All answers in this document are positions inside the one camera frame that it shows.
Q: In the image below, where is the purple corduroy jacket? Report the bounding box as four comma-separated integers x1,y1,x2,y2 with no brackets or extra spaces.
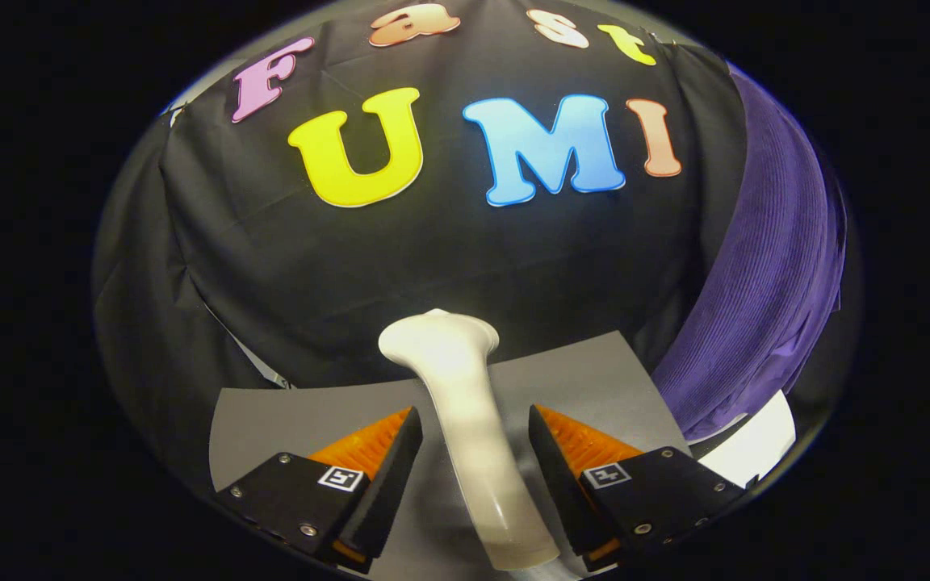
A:
652,69,847,442

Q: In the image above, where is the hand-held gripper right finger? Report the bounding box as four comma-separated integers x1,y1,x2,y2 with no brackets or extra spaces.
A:
528,403,748,572

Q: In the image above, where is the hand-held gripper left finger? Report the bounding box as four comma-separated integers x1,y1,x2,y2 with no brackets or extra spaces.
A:
215,406,424,575

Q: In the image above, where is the black backdrop cloth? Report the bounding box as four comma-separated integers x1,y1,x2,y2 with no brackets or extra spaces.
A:
160,0,748,388
92,113,288,485

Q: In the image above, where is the white garment board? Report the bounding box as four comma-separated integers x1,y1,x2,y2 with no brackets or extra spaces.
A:
695,391,797,487

